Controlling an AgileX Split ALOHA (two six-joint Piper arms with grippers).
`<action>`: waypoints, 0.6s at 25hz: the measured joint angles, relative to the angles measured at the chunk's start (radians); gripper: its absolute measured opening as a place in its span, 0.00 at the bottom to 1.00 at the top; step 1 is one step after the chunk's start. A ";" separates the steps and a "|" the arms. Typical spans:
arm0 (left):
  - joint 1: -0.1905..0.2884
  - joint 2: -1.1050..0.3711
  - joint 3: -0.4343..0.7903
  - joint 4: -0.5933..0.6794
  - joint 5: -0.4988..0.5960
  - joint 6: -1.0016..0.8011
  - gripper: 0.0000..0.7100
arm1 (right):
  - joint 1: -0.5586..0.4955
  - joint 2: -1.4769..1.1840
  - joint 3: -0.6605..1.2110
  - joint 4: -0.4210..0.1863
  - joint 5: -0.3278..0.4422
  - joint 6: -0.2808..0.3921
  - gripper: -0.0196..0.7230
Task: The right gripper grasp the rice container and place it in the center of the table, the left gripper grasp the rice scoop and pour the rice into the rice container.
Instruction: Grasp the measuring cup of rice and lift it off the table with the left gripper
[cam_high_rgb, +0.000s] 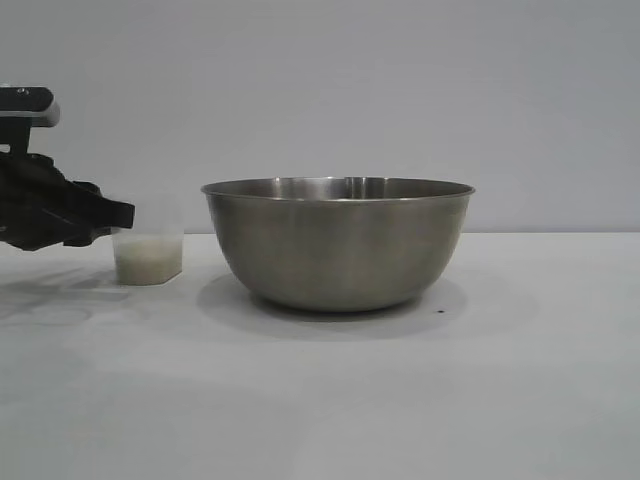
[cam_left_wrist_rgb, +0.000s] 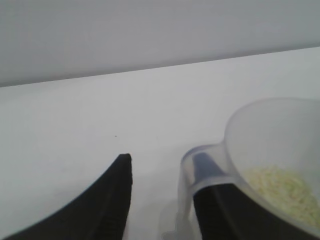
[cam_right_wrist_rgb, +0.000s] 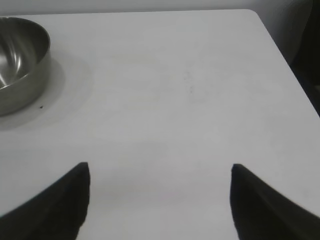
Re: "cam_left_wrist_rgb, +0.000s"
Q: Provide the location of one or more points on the translucent plastic measuring cup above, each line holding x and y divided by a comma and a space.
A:
275, 135

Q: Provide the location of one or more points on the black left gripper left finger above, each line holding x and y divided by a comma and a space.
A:
82, 212

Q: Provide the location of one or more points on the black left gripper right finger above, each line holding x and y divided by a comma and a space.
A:
237, 217

